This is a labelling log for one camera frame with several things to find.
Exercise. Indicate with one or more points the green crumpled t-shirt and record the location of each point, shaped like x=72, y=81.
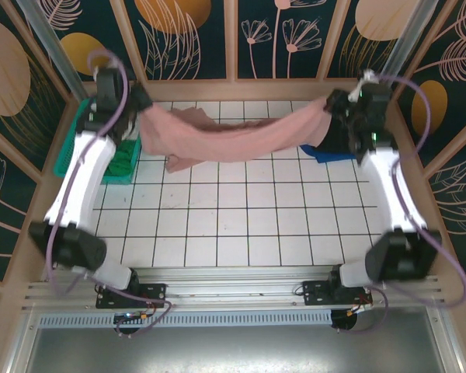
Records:
x=124, y=159

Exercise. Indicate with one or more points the pink fern wall panel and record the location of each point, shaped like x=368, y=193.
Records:
x=458, y=202

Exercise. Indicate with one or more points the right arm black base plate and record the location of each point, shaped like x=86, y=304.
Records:
x=316, y=293

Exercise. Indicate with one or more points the orange disc leaf wall panel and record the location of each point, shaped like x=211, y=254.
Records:
x=171, y=46

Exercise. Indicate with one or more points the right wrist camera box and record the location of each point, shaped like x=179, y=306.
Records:
x=374, y=99

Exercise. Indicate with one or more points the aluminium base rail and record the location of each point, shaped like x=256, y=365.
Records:
x=233, y=281

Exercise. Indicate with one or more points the teal plastic basket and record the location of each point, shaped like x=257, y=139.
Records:
x=68, y=155

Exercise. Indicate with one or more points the large pale disc wall panel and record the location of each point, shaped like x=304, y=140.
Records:
x=7, y=70

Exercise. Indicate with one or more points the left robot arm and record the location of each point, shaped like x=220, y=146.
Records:
x=81, y=186

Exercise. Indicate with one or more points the aluminium corner post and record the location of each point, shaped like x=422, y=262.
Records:
x=407, y=35
x=50, y=42

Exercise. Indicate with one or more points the blue folded t-shirt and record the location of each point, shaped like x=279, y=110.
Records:
x=326, y=157

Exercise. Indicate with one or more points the pale disc gold lines panel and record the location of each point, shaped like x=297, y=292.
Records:
x=357, y=58

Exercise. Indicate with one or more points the grey metal sheet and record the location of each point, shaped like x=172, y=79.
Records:
x=233, y=349

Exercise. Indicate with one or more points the black folded t-shirt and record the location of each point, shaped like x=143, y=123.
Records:
x=336, y=136

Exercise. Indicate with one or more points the pink t-shirt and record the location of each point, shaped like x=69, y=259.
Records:
x=237, y=141

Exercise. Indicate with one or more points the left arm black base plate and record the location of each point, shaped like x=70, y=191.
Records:
x=151, y=293

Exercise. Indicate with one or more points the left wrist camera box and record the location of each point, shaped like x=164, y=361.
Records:
x=106, y=87

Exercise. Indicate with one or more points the flower print wall panel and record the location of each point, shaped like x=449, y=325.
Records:
x=279, y=66

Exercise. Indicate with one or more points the orange oval fern wall panel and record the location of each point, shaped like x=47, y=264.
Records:
x=450, y=97

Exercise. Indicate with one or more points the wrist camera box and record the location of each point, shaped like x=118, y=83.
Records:
x=374, y=99
x=106, y=87

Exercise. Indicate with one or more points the single flower wall panel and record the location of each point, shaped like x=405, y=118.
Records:
x=4, y=217

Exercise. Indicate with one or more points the small controller board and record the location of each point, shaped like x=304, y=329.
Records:
x=130, y=318

